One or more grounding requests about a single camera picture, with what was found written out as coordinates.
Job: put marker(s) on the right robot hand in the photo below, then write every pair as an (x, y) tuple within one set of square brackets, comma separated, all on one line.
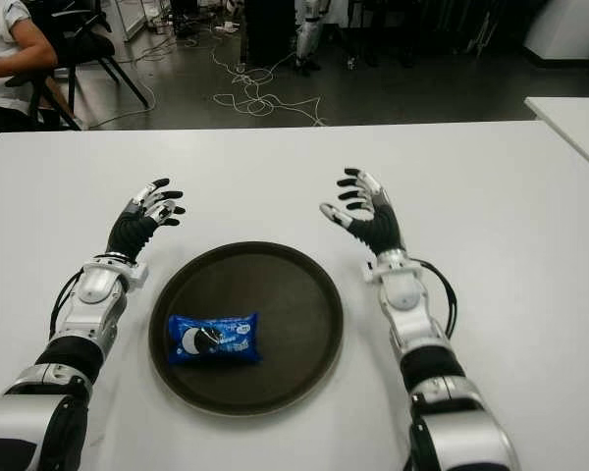
[(380, 225)]

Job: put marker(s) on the black chair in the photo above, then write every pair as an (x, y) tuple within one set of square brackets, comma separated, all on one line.
[(86, 46), (27, 78)]

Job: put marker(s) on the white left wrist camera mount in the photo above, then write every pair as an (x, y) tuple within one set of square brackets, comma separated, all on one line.
[(137, 276)]

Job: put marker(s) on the blue Oreo packet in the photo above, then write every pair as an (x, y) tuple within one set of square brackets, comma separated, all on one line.
[(213, 338)]

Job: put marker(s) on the neighbouring white table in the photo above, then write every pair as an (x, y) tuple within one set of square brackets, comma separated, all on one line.
[(574, 127)]

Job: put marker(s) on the seated person white shirt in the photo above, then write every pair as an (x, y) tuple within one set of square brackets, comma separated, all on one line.
[(0, 49)]

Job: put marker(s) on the round dark brown tray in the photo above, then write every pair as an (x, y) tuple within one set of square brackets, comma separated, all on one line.
[(245, 329)]

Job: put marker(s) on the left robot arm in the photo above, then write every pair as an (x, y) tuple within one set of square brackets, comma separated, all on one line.
[(93, 289)]

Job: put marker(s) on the standing humanoid robot legs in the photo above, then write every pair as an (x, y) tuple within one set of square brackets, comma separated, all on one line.
[(306, 34)]

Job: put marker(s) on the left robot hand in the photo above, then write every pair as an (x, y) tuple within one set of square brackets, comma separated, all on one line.
[(130, 233)]

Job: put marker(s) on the white panel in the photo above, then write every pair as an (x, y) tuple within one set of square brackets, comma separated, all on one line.
[(132, 19)]

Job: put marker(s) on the black cabinet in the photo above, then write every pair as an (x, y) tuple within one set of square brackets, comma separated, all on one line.
[(270, 29)]

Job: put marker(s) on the white curved cabinet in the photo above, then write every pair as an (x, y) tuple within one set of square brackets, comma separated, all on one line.
[(564, 29)]

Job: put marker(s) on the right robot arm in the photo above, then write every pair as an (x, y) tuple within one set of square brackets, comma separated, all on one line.
[(422, 343)]

